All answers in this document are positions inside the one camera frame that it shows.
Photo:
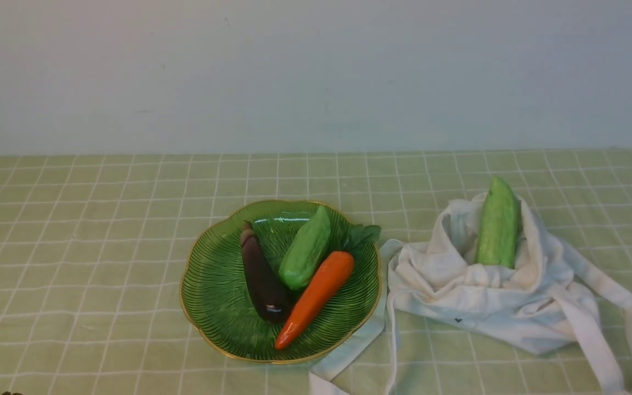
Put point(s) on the green toy cucumber on plate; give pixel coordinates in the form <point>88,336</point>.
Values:
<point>306,251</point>

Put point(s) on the green leaf-shaped glass plate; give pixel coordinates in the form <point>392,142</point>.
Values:
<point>215,298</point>

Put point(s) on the green toy cucumber from bag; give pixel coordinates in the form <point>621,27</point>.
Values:
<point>499,227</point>

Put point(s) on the dark purple toy eggplant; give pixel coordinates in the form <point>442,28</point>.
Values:
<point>267,293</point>

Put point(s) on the orange toy carrot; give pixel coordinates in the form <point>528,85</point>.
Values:
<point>331,275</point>

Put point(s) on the white cloth tote bag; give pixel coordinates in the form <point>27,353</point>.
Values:
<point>545,302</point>

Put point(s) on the green checkered tablecloth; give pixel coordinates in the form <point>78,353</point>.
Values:
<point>93,248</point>

